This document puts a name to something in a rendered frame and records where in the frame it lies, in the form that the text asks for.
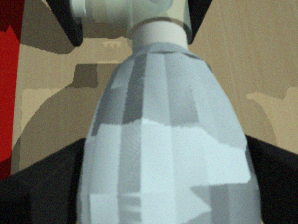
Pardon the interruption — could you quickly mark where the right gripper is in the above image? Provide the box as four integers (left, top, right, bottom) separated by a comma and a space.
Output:
46, 0, 212, 47

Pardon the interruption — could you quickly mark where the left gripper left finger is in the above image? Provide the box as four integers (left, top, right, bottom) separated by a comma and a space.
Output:
0, 138, 86, 224

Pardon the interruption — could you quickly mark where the red tray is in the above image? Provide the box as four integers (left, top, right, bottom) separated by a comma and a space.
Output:
0, 0, 25, 180

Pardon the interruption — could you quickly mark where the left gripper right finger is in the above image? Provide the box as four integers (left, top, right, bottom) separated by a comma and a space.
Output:
244, 134, 298, 224

